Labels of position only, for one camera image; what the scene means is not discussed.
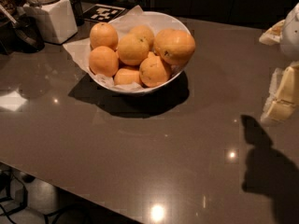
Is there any black floor cable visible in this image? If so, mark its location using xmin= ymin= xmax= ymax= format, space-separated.
xmin=0 ymin=168 xmax=92 ymax=224

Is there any orange front right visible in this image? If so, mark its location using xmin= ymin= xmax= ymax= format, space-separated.
xmin=139 ymin=56 xmax=172 ymax=88

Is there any white bowl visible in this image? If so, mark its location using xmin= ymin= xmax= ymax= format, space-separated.
xmin=84 ymin=11 xmax=195 ymax=94

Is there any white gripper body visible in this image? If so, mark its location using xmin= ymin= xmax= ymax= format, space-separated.
xmin=280 ymin=3 xmax=299 ymax=61

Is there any black white marker tag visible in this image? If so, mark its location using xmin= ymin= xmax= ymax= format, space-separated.
xmin=83 ymin=4 xmax=125 ymax=22

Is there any orange top left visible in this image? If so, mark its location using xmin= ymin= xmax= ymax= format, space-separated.
xmin=90 ymin=22 xmax=119 ymax=50

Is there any black round object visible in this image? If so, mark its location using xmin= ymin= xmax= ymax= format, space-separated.
xmin=0 ymin=5 xmax=45 ymax=53

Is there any large orange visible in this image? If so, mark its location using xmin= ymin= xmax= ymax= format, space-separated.
xmin=153 ymin=29 xmax=196 ymax=66

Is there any orange back centre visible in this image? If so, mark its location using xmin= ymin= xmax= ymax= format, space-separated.
xmin=130 ymin=25 xmax=154 ymax=49

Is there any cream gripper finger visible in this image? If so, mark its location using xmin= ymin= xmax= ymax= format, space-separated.
xmin=261 ymin=62 xmax=299 ymax=125
xmin=259 ymin=20 xmax=285 ymax=46

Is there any white square container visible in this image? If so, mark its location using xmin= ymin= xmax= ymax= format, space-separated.
xmin=23 ymin=0 xmax=78 ymax=44

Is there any orange left front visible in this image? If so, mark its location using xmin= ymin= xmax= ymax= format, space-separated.
xmin=89 ymin=46 xmax=119 ymax=77

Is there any white paper liner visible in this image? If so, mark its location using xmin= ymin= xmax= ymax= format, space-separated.
xmin=63 ymin=6 xmax=189 ymax=95

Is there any orange front bottom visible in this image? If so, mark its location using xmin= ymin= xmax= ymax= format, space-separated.
xmin=114 ymin=66 xmax=142 ymax=85

